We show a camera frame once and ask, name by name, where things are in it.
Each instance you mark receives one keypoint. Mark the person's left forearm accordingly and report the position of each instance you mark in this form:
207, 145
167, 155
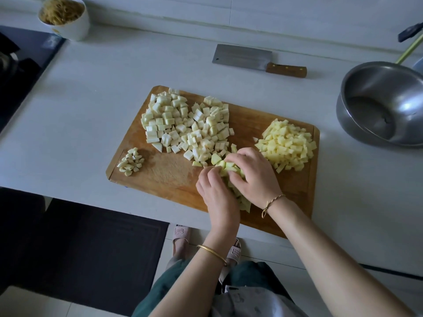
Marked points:
191, 280

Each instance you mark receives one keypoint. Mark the peeled green cucumber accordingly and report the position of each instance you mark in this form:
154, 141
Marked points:
218, 158

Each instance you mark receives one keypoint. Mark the pile of white diced vegetable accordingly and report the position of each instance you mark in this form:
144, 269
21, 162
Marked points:
211, 128

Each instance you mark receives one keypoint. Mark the person's right forearm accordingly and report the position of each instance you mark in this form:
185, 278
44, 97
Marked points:
337, 267

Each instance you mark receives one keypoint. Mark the gold bangle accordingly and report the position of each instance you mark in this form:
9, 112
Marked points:
211, 253

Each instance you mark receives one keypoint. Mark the white patterned garment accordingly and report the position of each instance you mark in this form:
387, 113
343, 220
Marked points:
258, 303

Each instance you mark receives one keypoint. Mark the wooden cutting board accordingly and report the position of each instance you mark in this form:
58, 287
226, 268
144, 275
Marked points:
165, 178

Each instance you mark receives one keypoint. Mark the pile of garlic cloves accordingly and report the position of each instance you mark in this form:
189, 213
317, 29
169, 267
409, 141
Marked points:
131, 161

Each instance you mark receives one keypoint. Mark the person's foot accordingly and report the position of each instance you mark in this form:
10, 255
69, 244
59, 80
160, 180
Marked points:
232, 254
181, 237

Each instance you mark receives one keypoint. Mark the person's right hand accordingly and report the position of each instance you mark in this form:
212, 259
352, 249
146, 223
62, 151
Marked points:
254, 178

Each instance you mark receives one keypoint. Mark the person's left foot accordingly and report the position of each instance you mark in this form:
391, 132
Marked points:
181, 237

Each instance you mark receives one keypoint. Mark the dark green trousers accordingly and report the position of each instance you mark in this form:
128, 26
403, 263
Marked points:
158, 293

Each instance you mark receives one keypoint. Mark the black gas stove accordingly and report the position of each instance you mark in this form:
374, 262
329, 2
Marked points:
26, 69

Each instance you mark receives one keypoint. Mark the person's right foot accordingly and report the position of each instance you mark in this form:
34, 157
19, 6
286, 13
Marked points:
232, 254

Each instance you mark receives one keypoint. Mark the person's left hand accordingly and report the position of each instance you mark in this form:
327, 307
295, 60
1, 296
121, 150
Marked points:
218, 201

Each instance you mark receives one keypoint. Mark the black floor mat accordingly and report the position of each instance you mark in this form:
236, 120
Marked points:
86, 254

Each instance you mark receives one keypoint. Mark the peeled yellow potato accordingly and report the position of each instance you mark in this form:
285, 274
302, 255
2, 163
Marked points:
287, 145

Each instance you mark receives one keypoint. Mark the deep stainless steel bowl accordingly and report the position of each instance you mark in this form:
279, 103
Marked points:
390, 95

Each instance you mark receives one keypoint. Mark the white bowl of noodles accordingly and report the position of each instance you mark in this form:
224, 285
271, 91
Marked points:
66, 16

